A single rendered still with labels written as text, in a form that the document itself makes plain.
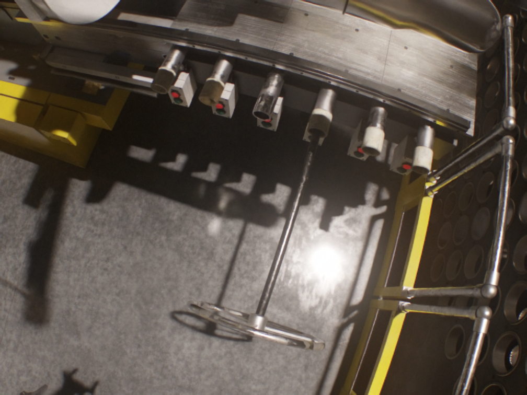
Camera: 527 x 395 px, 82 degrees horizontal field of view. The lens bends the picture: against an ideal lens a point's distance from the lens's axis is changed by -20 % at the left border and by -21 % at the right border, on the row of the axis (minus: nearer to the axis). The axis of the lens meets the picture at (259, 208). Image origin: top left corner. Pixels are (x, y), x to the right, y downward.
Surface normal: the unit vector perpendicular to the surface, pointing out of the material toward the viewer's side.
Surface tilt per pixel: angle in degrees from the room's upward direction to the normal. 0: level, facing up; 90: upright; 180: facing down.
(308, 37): 0
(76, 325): 0
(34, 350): 0
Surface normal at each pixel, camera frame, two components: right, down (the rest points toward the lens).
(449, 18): -0.25, 0.65
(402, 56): 0.01, -0.22
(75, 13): 0.95, 0.30
